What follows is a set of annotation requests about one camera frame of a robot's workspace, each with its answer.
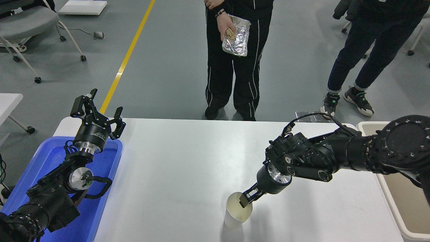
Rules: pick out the blue plastic tray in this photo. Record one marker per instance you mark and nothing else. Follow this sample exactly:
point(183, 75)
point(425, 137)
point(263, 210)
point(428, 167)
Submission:
point(100, 215)

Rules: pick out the tan paper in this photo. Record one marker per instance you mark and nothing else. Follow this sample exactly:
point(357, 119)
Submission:
point(231, 34)

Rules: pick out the large beige dustbin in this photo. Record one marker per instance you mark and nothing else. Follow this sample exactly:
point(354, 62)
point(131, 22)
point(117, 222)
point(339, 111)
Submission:
point(406, 208)

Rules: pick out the silver foil tray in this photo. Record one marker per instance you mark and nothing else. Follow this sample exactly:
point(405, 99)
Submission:
point(241, 40)

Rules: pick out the person's hand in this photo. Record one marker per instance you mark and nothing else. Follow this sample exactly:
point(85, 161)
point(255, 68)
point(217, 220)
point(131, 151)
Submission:
point(225, 27)
point(211, 4)

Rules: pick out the white paper cup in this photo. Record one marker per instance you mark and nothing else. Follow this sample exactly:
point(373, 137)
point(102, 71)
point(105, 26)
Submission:
point(233, 215)

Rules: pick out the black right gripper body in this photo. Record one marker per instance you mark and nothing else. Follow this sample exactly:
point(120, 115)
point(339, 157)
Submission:
point(268, 185)

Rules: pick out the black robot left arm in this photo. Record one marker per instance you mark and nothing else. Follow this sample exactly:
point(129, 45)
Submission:
point(50, 201)

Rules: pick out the grey office chair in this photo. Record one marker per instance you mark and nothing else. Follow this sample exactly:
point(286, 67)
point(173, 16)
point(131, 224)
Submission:
point(27, 20)

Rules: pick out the small grey floor box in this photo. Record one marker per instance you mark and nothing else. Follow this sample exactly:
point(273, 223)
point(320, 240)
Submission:
point(99, 35)

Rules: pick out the metal floor plate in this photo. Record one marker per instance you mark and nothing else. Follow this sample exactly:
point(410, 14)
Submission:
point(317, 119)
point(302, 118)

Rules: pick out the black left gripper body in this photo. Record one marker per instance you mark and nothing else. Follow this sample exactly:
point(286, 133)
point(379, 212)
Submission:
point(92, 132)

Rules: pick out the standing person with foil tray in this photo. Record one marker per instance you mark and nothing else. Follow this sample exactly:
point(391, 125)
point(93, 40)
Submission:
point(242, 80)

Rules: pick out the person in dark sneakers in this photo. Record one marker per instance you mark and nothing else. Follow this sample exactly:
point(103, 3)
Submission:
point(369, 50)

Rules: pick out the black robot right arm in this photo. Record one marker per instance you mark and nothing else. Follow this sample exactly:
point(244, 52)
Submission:
point(352, 151)

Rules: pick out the white side table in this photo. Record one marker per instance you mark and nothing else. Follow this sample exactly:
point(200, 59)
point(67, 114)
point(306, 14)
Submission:
point(8, 102)

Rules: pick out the dark jacket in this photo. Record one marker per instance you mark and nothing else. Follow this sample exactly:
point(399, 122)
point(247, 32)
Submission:
point(344, 8)

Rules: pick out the white flat board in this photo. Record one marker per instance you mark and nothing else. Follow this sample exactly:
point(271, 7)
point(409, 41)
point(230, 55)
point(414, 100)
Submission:
point(82, 6)

